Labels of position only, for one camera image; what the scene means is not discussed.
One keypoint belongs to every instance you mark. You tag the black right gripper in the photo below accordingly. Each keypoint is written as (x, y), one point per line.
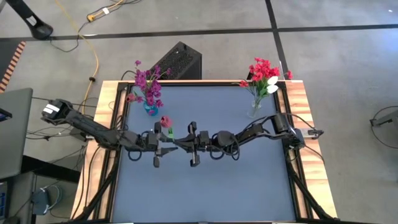
(202, 141)

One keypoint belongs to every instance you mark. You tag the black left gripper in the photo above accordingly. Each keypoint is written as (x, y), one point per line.
(147, 140)

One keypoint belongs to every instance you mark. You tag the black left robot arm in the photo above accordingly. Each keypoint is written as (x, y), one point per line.
(87, 126)

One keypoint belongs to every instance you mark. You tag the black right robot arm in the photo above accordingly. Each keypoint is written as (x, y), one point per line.
(264, 132)

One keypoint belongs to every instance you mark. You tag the blue glass vase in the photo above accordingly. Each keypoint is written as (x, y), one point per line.
(150, 109)

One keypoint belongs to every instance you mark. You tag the clear textured glass vase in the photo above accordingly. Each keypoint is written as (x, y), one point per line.
(254, 109)

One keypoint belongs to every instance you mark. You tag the blue-grey table mat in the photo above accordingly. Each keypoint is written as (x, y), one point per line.
(217, 186)

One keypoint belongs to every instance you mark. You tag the black speaker box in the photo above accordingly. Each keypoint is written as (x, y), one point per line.
(180, 60)

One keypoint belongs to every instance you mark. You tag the black base beam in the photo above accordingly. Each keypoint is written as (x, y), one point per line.
(49, 169)

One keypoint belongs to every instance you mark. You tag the grey power adapter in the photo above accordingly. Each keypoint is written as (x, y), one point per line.
(43, 200)

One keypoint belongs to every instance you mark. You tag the phone with blue screen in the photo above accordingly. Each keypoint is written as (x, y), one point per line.
(4, 115)

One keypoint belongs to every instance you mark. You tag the orange black striped ramp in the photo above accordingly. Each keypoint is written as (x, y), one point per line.
(12, 63)

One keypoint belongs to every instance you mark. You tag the black stand foot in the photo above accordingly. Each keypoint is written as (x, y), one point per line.
(37, 26)

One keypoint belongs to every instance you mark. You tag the grey stand leg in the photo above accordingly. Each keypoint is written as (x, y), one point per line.
(385, 118)

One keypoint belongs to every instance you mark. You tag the black aluminium table frame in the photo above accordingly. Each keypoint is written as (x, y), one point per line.
(202, 83)

